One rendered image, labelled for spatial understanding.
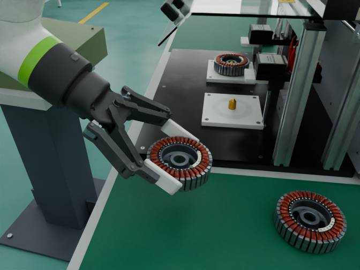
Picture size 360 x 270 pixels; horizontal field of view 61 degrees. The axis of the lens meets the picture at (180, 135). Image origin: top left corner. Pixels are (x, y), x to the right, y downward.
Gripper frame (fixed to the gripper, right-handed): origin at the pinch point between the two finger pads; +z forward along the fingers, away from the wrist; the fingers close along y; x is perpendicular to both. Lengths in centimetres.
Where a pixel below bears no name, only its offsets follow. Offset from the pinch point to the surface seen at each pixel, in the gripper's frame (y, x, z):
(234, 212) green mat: 0.1, -2.5, 14.7
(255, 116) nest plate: -29.1, 0.9, 13.8
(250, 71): -33.5, 7.4, 5.8
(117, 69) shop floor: -205, -136, -52
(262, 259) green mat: 8.3, 0.5, 19.3
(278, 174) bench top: -12.9, 1.6, 21.1
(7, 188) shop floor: -49, -131, -43
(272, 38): -55, 11, 8
